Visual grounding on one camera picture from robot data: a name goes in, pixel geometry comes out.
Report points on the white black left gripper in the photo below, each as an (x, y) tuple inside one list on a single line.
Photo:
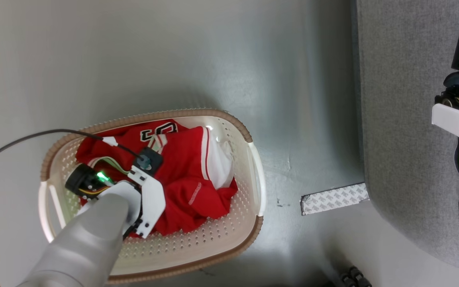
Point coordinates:
[(152, 199)]

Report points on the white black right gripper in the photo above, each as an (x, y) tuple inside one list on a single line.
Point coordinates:
[(458, 119)]

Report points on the red white sports jersey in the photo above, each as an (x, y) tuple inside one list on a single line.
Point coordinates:
[(185, 175)]

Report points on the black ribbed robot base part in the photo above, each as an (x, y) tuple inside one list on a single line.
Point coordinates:
[(355, 278)]

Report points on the white perforated laundry basket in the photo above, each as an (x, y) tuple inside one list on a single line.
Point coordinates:
[(213, 243)]

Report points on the grey fabric sofa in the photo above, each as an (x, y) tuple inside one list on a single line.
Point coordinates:
[(405, 119)]

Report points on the grey patterned tape patch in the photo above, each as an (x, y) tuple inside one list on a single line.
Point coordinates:
[(333, 198)]

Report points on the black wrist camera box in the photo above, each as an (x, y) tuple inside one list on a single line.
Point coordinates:
[(150, 158)]

